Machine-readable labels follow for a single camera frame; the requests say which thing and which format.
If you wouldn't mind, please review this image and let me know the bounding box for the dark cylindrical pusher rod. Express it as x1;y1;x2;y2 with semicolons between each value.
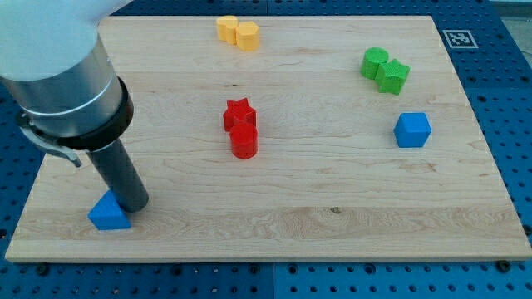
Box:
87;139;149;213

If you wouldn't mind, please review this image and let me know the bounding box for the blue triangle block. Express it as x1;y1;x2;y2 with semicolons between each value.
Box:
87;190;131;230

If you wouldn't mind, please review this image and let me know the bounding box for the wooden board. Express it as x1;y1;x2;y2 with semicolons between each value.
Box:
6;16;531;263

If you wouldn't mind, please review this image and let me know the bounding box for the green star block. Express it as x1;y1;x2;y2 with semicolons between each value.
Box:
375;59;411;95

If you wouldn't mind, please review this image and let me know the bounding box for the red star block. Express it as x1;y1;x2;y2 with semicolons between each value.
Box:
223;97;257;132

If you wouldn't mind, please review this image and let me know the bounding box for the yellow heart block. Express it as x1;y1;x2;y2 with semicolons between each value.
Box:
216;15;239;45

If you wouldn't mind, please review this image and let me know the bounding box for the blue cube block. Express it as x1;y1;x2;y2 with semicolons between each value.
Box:
393;112;431;148

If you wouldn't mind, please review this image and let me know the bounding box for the green cylinder block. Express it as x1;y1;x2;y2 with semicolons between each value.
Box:
361;47;389;80

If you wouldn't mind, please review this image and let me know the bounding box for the yellow hexagon block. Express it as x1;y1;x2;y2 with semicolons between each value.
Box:
236;21;260;51

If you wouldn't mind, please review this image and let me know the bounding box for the grey cable clip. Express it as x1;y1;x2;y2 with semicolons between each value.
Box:
15;111;82;168

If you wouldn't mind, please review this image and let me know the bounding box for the red cylinder block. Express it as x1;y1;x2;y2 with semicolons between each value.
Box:
229;123;258;159

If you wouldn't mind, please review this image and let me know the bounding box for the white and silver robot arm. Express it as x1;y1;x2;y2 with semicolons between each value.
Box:
1;0;133;150

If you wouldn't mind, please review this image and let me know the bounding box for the white fiducial marker tag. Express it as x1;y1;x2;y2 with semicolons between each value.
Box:
443;29;478;49

